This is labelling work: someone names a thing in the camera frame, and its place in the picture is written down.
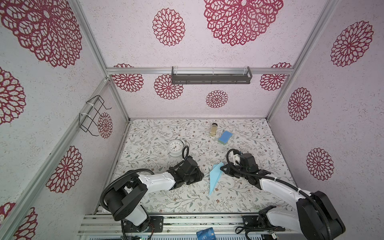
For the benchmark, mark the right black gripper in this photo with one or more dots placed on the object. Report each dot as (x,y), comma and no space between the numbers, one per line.
(230,169)

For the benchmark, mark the black wall shelf rack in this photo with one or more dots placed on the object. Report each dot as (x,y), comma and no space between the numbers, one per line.
(243,78)

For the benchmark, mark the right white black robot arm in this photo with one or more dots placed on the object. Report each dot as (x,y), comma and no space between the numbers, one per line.
(314,217)

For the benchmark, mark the blue card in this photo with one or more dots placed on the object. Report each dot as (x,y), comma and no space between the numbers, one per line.
(207,234)

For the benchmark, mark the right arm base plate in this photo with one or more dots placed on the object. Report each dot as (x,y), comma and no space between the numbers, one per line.
(252,223)

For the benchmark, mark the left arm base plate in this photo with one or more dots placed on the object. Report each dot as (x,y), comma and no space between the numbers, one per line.
(154,224)

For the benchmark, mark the black wire wall basket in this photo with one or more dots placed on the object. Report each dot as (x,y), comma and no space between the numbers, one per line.
(90,118)

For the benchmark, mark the white alarm clock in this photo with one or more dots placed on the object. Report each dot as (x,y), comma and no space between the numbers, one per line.
(175,147)

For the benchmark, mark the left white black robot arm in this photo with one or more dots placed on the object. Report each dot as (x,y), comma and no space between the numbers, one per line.
(123,196)

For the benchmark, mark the blue green sponge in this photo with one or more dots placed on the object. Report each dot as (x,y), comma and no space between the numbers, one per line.
(225,137)

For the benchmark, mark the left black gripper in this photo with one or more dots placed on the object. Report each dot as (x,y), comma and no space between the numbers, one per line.
(198,176)

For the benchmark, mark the small yellow liquid jar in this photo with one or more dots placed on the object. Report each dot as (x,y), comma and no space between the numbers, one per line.
(213,130)

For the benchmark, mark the light blue paper sheet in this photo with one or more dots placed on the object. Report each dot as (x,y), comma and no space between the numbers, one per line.
(215,175)

